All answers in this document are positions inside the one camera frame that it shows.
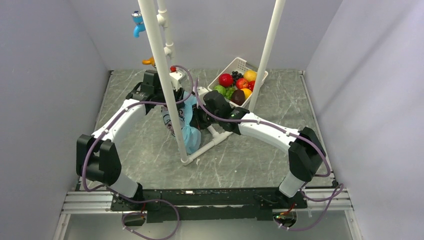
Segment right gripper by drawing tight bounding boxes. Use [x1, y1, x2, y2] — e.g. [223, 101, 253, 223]
[190, 101, 221, 131]

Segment blue plastic bag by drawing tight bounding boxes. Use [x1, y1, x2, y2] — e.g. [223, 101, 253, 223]
[177, 91, 202, 155]

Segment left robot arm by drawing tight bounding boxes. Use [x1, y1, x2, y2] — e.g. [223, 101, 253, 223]
[76, 70, 166, 210]

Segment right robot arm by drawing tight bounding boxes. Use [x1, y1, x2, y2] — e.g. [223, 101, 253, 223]
[194, 90, 327, 208]

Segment green fake fruit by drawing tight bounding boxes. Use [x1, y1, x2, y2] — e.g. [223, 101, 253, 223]
[214, 84, 228, 98]

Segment green fake grapes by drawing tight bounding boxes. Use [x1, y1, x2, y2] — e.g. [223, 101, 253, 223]
[224, 86, 236, 101]

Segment dark fake avocado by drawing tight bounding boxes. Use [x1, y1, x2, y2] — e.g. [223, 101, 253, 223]
[230, 89, 246, 106]

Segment red fake apple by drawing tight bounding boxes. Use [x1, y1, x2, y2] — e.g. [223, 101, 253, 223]
[218, 73, 234, 88]

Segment orange fake fruit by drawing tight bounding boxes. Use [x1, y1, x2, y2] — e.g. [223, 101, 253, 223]
[241, 88, 253, 100]

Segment red fake peach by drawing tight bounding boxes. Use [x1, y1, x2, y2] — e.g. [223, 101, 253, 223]
[235, 78, 249, 89]

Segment dark fake grapes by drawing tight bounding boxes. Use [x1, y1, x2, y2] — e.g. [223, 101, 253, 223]
[231, 71, 243, 84]

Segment small red fake fruit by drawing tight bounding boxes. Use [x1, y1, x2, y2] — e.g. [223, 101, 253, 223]
[248, 80, 256, 92]

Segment yellow fake lemon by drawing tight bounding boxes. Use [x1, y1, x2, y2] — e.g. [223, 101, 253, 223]
[243, 70, 257, 82]

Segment orange toy faucet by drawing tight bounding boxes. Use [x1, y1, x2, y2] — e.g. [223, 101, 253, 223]
[141, 56, 156, 67]

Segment blue toy faucet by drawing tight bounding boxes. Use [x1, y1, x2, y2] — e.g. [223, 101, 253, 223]
[131, 10, 146, 38]

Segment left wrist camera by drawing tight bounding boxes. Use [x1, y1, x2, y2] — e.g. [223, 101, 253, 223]
[169, 65, 185, 90]

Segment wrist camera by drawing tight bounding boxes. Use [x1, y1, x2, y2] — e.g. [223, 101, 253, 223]
[196, 86, 209, 99]
[169, 65, 185, 90]

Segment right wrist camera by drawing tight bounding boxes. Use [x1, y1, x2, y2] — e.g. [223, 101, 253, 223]
[196, 86, 209, 99]

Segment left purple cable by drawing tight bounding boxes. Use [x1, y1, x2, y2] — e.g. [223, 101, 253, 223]
[81, 64, 195, 240]

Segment purple cable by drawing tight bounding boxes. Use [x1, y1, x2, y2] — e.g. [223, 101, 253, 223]
[81, 64, 195, 240]
[193, 79, 345, 232]

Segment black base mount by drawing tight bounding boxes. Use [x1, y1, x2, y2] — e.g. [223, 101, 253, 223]
[110, 187, 308, 224]

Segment white PVC pipe frame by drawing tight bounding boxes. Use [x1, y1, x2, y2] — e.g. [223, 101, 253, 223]
[138, 0, 286, 166]

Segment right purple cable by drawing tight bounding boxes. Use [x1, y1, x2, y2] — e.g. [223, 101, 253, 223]
[193, 79, 345, 232]

